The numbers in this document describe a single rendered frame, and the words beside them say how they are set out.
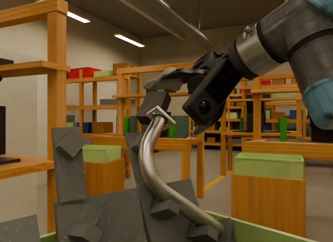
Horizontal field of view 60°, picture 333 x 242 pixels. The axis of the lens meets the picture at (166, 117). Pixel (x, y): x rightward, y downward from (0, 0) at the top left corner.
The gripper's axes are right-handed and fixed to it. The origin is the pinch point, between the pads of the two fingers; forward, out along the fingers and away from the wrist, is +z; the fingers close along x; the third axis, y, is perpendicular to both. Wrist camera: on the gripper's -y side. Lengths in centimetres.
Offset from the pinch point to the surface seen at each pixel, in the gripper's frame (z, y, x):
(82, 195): 4.9, -22.3, 4.9
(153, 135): 1.9, -5.4, 0.1
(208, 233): 1.1, -15.5, -19.0
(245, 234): -0.7, -11.5, -26.8
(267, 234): -5.6, -11.7, -27.3
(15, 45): 598, 432, 200
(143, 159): 2.5, -11.0, -0.8
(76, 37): 643, 637, 130
